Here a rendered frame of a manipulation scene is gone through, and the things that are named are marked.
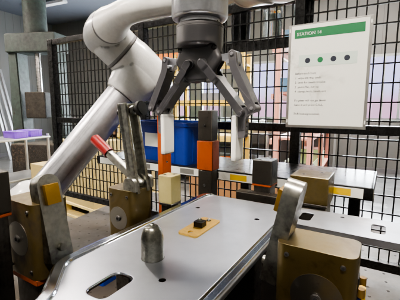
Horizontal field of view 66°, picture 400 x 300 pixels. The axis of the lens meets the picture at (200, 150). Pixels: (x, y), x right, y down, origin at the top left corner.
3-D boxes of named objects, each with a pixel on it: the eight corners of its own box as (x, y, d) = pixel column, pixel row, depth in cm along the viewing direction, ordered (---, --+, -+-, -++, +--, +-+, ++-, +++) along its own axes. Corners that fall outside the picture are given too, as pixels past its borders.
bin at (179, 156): (186, 165, 94) (186, 123, 92) (125, 155, 113) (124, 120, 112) (218, 159, 106) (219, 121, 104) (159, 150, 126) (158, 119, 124)
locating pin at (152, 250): (154, 276, 41) (153, 229, 40) (136, 269, 42) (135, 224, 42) (169, 266, 44) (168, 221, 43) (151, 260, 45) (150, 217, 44)
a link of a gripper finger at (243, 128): (241, 104, 47) (260, 104, 46) (241, 137, 48) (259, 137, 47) (237, 104, 46) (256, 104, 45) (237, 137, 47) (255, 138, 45)
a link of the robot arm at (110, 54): (108, -6, 86) (144, 30, 93) (92, 13, 101) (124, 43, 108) (79, 27, 83) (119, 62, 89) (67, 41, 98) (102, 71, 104)
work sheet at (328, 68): (365, 129, 86) (374, 13, 82) (285, 127, 98) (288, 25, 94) (365, 129, 88) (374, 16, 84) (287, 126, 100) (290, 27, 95)
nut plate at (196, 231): (196, 238, 49) (196, 231, 49) (177, 233, 51) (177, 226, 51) (221, 221, 56) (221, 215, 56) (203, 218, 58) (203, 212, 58)
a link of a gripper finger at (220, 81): (207, 66, 51) (212, 60, 50) (247, 118, 48) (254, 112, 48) (194, 63, 48) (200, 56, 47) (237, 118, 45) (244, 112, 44)
